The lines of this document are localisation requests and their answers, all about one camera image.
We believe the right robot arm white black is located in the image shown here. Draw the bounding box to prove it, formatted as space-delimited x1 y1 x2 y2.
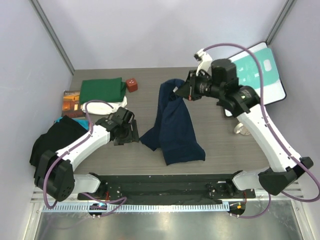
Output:
174 59 314 198

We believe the white mug orange inside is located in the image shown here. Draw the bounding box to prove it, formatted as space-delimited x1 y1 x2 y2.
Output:
233 122 251 136

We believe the green folded t-shirt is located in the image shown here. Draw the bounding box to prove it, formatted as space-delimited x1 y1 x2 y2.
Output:
79 77 126 104

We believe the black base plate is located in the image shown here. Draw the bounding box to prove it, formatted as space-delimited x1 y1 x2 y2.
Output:
92 174 256 205

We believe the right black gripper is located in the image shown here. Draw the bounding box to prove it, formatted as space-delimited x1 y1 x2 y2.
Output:
176 69 224 101

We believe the teal folding board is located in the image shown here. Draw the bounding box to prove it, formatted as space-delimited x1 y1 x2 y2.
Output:
230 48 279 89

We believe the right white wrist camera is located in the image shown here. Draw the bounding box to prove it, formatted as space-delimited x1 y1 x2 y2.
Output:
194 48 213 76

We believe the white folded t-shirt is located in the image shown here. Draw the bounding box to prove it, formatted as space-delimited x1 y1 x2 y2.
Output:
81 96 128 116

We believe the aluminium frame post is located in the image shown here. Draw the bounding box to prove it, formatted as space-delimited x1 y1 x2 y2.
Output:
29 0 75 76
264 0 297 46

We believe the navy blue t-shirt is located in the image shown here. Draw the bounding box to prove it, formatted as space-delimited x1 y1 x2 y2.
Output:
140 79 206 166

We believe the white slotted cable duct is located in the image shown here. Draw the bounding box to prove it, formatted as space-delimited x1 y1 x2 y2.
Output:
42 202 230 213

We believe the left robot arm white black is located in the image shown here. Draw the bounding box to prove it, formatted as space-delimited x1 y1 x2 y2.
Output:
29 107 139 202

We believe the red cube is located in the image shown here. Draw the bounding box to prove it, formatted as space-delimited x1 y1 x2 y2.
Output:
125 78 138 93

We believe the left aluminium frame post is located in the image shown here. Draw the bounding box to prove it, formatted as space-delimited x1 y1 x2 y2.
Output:
29 0 75 76

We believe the brown cover book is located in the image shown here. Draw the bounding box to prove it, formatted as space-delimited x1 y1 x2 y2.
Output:
61 90 85 118

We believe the black crumpled t-shirt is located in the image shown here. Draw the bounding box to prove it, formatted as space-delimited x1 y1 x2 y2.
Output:
29 115 88 167

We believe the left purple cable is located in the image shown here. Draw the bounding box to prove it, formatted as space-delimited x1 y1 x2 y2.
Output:
42 99 128 218

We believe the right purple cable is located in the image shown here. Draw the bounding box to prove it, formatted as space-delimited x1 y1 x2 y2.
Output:
202 43 320 219

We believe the white whiteboard black frame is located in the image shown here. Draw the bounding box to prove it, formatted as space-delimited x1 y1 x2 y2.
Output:
230 42 287 105

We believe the right aluminium frame post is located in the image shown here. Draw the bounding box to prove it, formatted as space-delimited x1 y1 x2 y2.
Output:
264 0 297 46

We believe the purple cable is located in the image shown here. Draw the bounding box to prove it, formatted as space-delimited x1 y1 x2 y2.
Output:
42 99 128 218
202 43 320 219

